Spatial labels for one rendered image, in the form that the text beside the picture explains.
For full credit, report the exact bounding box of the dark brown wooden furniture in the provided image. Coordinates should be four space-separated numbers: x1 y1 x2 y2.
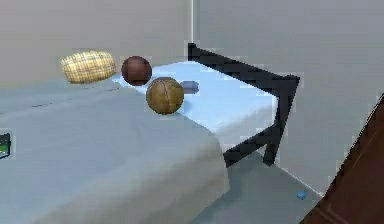
299 93 384 224

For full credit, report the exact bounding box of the dark red-brown ball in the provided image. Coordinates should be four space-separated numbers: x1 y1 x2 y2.
120 55 153 87

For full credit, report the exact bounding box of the small black green device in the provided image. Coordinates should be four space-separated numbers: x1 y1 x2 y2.
0 132 12 160

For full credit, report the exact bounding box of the tan brown ball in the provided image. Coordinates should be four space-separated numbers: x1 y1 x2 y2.
145 76 185 116

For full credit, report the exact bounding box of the yellow checked pillow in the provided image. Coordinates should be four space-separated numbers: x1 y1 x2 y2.
60 50 117 85

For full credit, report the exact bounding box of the small grey-blue flat object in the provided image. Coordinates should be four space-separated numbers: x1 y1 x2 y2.
180 80 200 95

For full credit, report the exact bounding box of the grey bed cover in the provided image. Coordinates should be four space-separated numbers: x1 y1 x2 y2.
0 79 232 224

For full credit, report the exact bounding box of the black framed bed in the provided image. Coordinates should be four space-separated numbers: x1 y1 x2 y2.
0 42 301 224

